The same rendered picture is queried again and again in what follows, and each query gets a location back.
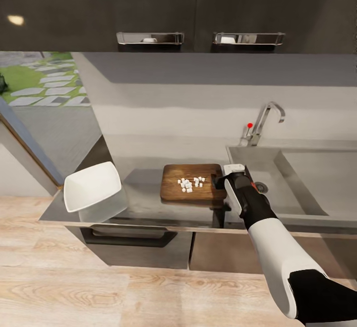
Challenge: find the parer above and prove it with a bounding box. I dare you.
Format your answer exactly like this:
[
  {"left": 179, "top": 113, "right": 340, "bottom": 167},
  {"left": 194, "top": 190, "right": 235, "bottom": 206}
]
[{"left": 244, "top": 166, "right": 257, "bottom": 188}]

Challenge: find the cutting board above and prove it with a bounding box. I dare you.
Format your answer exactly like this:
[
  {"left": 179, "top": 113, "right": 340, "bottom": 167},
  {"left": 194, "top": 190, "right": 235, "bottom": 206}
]
[{"left": 160, "top": 164, "right": 227, "bottom": 200}]

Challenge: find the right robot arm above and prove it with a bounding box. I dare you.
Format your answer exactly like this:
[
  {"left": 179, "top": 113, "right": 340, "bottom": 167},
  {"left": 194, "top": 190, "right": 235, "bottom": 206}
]
[{"left": 214, "top": 164, "right": 357, "bottom": 327}]

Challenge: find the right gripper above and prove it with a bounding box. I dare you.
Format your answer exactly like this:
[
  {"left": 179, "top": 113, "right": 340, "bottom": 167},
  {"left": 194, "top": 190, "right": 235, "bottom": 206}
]
[{"left": 214, "top": 174, "right": 228, "bottom": 190}]

